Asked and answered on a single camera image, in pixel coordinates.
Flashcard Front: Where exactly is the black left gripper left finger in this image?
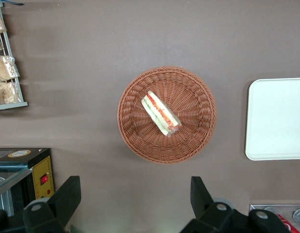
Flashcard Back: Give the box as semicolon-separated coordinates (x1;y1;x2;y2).
0;176;82;233

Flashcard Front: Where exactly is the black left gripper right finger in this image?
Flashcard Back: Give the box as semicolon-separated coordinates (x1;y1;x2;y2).
180;176;290;233

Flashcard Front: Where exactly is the triangle sandwich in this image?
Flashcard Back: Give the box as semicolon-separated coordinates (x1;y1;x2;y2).
141;90;182;137

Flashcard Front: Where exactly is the brown wicker basket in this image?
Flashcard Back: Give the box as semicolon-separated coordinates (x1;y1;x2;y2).
117;66;217;165

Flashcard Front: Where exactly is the tray of snack bags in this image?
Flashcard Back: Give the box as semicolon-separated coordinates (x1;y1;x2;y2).
0;4;29;112

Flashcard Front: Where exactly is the cream plastic tray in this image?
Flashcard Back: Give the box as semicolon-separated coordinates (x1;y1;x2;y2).
245;77;300;161

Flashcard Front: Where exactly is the black food warmer appliance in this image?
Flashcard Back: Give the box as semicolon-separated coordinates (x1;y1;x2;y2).
0;147;55;216

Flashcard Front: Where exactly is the clear acrylic bottle rack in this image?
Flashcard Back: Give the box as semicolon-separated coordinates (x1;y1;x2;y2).
249;203;300;233

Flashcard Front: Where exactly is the dark blue small object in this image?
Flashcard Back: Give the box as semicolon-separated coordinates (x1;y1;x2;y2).
0;0;25;7

